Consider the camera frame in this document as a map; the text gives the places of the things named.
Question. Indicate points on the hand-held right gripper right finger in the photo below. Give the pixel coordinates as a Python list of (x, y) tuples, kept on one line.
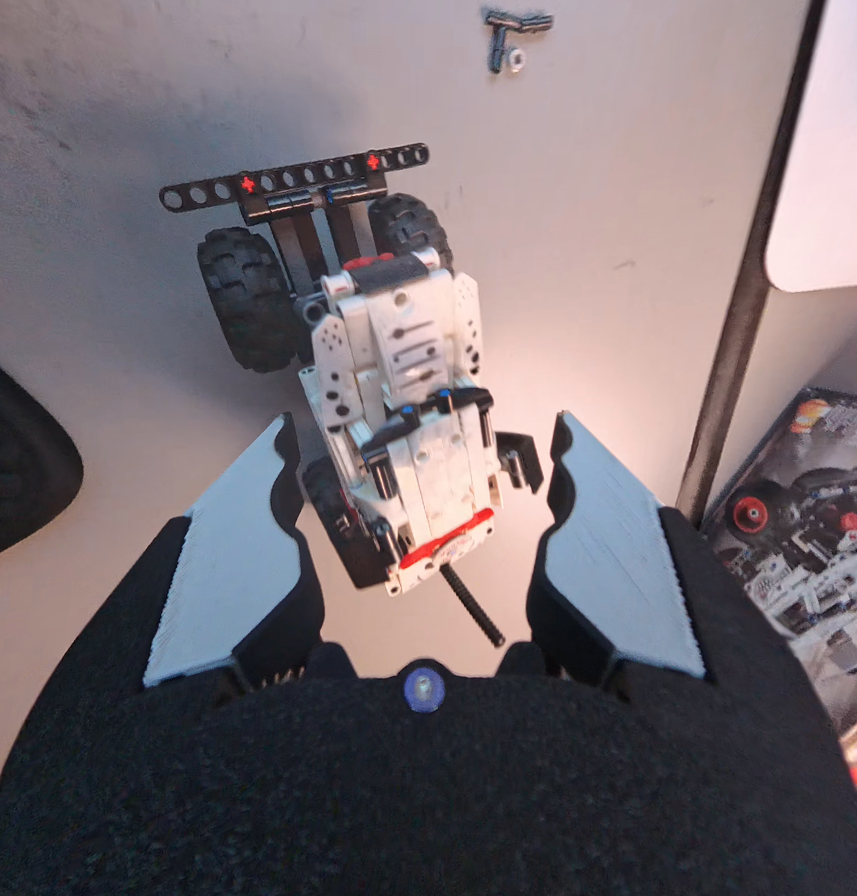
[(618, 574)]

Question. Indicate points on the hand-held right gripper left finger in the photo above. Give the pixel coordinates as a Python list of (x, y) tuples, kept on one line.
[(219, 588)]

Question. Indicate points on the white lego truck model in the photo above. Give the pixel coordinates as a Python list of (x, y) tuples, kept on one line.
[(401, 378)]

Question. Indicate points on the lego set box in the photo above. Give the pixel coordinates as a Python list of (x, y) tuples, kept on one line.
[(793, 546)]

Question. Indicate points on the small white lego piece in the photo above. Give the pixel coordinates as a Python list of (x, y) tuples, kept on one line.
[(514, 60)]

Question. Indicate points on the small black lego pin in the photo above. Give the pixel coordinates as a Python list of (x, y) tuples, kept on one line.
[(520, 21)]

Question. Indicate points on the black quilted chair armrest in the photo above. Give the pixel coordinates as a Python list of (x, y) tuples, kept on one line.
[(23, 462)]

